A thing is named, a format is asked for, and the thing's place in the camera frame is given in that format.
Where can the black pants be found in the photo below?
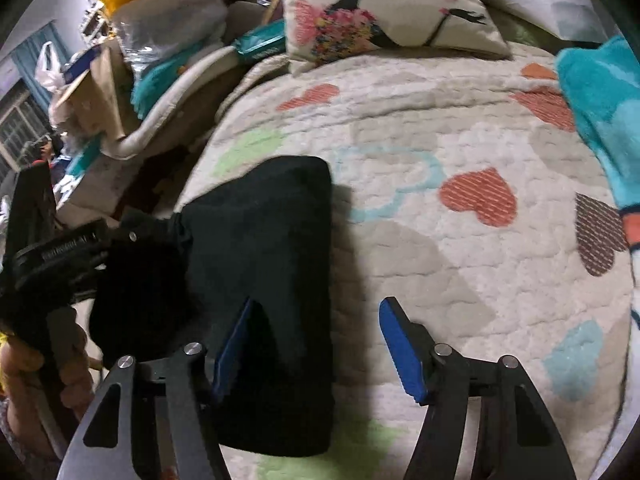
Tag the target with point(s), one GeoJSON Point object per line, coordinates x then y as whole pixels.
{"type": "Point", "coordinates": [243, 270]}

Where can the turquoise fleece blanket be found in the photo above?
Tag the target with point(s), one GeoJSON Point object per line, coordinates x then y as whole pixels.
{"type": "Point", "coordinates": [601, 88]}

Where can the teal window curtain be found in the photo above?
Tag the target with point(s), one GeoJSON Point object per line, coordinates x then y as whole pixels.
{"type": "Point", "coordinates": [25, 57]}

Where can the teal tissue box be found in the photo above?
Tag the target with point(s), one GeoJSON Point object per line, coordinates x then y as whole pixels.
{"type": "Point", "coordinates": [261, 42]}

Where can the brown cardboard box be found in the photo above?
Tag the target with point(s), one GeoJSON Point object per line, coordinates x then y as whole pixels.
{"type": "Point", "coordinates": [98, 101]}

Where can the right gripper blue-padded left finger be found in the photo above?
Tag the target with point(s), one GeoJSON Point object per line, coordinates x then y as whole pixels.
{"type": "Point", "coordinates": [153, 416]}

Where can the teal folded towel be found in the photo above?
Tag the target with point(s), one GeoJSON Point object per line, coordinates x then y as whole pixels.
{"type": "Point", "coordinates": [151, 86]}

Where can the clear plastic bag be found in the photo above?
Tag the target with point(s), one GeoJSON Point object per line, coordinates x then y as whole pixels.
{"type": "Point", "coordinates": [151, 31]}

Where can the operator left hand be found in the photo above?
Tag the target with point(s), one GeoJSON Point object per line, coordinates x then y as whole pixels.
{"type": "Point", "coordinates": [19, 365]}

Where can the heart-patterned quilted bedspread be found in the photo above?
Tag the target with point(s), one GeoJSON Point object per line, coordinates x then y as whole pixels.
{"type": "Point", "coordinates": [462, 189]}

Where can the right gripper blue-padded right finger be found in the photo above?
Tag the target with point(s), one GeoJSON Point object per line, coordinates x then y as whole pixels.
{"type": "Point", "coordinates": [492, 408]}

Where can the floral lady print pillow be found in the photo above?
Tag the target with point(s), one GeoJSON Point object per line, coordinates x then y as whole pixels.
{"type": "Point", "coordinates": [323, 31]}

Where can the person in red top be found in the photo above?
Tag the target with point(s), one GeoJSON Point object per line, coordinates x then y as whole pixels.
{"type": "Point", "coordinates": [45, 149]}

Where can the white plastic bag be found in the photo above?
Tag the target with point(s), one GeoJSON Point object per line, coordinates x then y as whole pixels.
{"type": "Point", "coordinates": [48, 71]}

